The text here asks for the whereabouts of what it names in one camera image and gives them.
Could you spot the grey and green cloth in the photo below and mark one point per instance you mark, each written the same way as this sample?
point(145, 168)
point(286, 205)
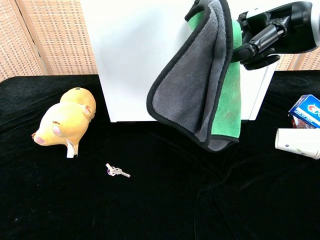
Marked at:
point(190, 87)

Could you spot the small silver keys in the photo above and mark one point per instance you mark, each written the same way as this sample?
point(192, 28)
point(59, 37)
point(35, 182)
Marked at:
point(116, 171)

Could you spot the blue toothpaste box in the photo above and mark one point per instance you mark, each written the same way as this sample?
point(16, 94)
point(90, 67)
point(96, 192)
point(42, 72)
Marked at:
point(308, 110)

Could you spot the woven rattan folding screen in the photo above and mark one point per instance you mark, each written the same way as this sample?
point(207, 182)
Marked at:
point(295, 61)
point(50, 37)

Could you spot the white cabinet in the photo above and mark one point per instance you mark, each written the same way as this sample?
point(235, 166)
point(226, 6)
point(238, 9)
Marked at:
point(130, 62)

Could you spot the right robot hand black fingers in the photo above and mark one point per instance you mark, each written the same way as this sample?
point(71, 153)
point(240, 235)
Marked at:
point(282, 27)

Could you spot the yellow plush toy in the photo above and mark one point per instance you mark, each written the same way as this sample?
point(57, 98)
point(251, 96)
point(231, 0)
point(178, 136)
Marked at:
point(65, 120)

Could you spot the white paper cup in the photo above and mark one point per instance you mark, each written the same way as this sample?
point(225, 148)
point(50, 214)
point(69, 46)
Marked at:
point(297, 142)

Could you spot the dark red card box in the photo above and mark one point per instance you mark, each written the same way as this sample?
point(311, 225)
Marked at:
point(298, 123)

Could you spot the black velvet tablecloth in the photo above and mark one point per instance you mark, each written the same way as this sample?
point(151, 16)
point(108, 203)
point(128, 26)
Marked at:
point(150, 195)

